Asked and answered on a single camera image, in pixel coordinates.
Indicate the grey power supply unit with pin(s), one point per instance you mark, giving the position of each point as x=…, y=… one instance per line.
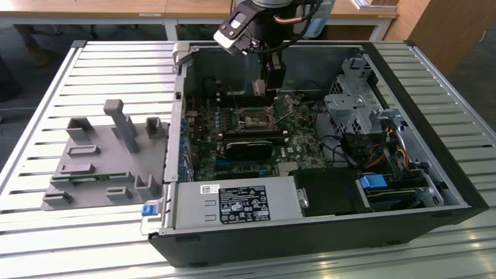
x=194, y=203

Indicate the wooden desk white frame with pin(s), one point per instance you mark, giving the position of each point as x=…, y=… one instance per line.
x=78, y=7
x=186, y=7

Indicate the CPU socket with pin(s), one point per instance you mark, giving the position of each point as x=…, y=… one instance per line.
x=254, y=119

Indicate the silver chipset heatsink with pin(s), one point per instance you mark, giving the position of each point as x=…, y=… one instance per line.
x=289, y=169

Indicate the black fan shroud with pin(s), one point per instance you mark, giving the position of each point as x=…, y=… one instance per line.
x=330, y=191

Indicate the black RAM slot bank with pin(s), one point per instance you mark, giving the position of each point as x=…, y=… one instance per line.
x=249, y=101
x=253, y=135

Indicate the silver metal disk bay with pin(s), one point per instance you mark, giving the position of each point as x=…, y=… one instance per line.
x=349, y=107

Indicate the blue case latch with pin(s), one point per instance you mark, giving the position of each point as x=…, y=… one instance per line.
x=150, y=210

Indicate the grey plastic parts rack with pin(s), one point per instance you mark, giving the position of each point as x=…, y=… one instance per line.
x=101, y=162

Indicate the black graphics card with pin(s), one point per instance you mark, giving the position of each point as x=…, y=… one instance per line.
x=249, y=151

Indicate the silver metal drive bracket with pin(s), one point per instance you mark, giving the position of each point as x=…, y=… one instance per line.
x=389, y=114

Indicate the green motherboard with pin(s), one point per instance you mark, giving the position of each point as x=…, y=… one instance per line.
x=302, y=145

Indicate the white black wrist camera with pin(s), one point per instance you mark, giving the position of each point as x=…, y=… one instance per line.
x=229, y=40

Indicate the green RAM stick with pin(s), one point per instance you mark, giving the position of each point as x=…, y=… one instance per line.
x=113, y=176

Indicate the black open PC case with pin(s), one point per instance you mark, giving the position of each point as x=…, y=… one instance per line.
x=271, y=247

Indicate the brown wooden cabinet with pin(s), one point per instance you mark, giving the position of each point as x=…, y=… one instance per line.
x=446, y=29

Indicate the blue disk carrier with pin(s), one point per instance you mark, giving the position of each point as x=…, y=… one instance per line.
x=373, y=183

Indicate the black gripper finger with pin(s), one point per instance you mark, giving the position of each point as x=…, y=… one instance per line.
x=277, y=78
x=265, y=67

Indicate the white paper stack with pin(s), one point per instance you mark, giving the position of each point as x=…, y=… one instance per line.
x=365, y=3

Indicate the black expansion slot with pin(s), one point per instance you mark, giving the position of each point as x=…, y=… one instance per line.
x=237, y=175

